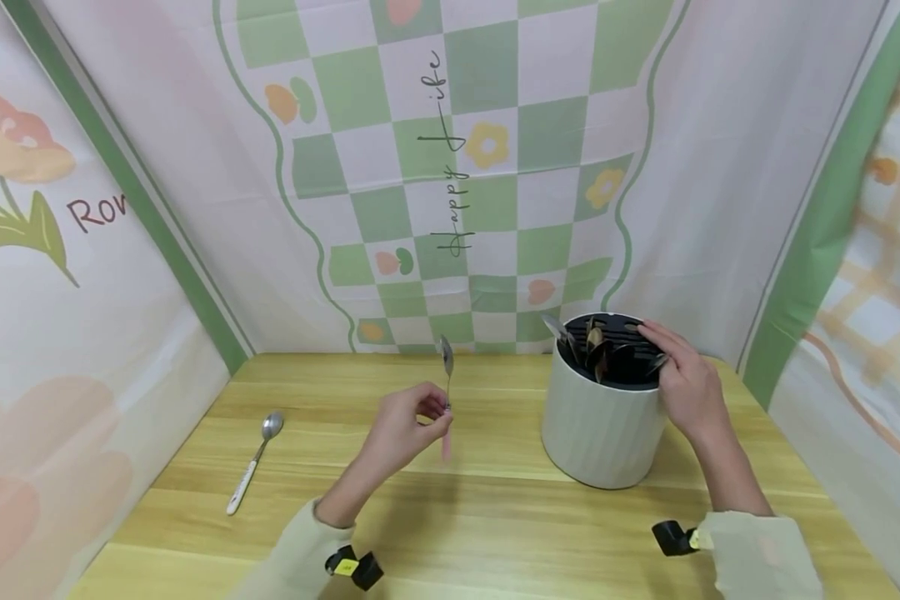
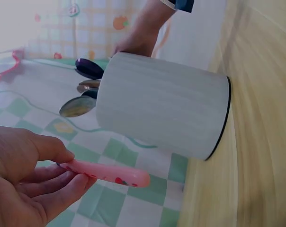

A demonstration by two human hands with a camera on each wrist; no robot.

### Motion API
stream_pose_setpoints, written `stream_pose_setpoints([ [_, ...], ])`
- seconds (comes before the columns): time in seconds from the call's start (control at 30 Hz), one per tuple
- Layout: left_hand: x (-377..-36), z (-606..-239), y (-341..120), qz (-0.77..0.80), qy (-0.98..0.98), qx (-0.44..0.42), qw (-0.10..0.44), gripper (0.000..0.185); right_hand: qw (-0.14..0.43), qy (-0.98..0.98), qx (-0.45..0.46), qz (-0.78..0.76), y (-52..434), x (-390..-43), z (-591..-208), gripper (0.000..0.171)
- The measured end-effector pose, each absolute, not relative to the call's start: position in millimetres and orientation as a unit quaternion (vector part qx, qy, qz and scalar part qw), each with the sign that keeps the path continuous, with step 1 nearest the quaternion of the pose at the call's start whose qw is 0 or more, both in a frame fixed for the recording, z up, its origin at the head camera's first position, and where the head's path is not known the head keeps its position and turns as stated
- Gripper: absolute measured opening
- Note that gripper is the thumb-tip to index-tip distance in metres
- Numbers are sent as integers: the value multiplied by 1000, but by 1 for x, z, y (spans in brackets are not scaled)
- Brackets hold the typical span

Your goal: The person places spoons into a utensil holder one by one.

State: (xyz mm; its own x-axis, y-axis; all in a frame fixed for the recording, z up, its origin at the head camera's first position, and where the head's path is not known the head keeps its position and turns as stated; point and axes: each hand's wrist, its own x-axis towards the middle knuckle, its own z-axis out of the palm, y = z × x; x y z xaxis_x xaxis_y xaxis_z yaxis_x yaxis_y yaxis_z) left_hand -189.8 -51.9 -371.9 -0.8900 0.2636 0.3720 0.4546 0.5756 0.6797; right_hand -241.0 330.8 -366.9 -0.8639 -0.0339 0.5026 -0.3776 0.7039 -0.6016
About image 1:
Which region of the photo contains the person's left forearm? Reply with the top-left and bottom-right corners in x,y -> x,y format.
228,462 -> 393,600

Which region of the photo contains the brown spoon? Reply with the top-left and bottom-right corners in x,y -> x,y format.
585,320 -> 609,369

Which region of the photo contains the white ribbed cutlery holder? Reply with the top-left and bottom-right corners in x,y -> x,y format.
540,312 -> 671,491

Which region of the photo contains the white handled metal spoon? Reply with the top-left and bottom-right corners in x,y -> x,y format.
225,411 -> 285,517

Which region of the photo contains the silver metal spoon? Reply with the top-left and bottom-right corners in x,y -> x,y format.
542,314 -> 580,361

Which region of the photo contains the person's right forearm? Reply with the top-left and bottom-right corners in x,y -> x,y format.
690,429 -> 826,600

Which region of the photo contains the black wrist band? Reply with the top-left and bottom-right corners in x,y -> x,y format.
651,519 -> 703,558
324,545 -> 385,593

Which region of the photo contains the person's left hand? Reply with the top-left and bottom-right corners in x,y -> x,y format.
358,381 -> 456,491

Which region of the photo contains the person's right hand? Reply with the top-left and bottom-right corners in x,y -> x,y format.
635,321 -> 731,453

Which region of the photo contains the pink handled metal spoon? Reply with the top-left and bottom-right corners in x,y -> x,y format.
437,335 -> 456,464

